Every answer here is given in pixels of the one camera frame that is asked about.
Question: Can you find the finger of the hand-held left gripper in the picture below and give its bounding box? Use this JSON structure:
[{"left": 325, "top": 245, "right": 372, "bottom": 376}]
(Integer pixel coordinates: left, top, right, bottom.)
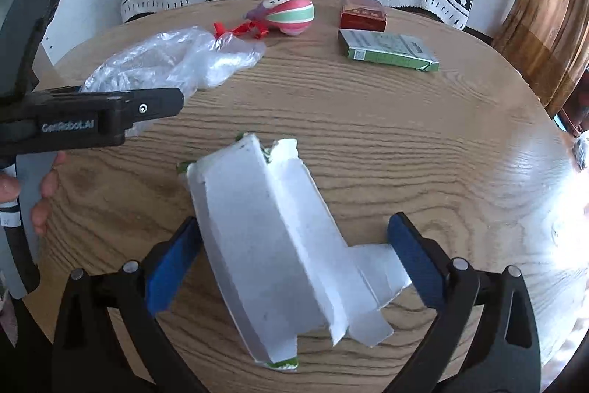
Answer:
[{"left": 107, "top": 86, "right": 186, "bottom": 133}]

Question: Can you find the clear plastic bag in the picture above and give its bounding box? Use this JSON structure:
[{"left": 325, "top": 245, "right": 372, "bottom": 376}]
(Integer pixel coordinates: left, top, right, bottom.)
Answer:
[{"left": 79, "top": 26, "right": 268, "bottom": 138}]

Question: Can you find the person's left hand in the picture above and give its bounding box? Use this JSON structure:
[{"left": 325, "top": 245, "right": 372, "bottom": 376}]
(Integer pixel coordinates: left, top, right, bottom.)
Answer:
[{"left": 0, "top": 151, "right": 68, "bottom": 237}]

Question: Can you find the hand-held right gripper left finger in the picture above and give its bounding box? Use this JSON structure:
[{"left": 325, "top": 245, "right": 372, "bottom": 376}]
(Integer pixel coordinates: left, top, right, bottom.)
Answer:
[{"left": 50, "top": 216, "right": 208, "bottom": 393}]

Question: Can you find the white carton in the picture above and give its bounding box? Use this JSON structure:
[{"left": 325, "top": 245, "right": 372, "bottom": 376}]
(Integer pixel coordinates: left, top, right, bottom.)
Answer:
[{"left": 177, "top": 132, "right": 412, "bottom": 374}]

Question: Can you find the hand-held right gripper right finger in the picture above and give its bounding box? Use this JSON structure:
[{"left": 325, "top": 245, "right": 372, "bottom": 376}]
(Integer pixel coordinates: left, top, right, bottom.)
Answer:
[{"left": 385, "top": 212, "right": 541, "bottom": 393}]

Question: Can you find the pink green striped toy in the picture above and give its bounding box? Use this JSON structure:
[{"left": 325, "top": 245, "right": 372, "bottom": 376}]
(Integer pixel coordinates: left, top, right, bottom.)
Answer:
[{"left": 245, "top": 0, "right": 316, "bottom": 37}]

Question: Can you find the green cigarette box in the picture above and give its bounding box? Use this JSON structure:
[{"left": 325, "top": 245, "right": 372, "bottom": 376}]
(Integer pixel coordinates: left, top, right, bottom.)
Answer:
[{"left": 338, "top": 29, "right": 441, "bottom": 74}]

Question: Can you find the white cabinet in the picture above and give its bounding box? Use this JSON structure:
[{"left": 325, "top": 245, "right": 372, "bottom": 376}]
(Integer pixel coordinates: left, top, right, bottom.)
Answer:
[{"left": 40, "top": 0, "right": 128, "bottom": 66}]

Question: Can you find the red cigarette box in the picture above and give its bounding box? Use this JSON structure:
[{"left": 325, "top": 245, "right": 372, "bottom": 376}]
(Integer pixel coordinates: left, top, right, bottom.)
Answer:
[{"left": 339, "top": 0, "right": 388, "bottom": 33}]

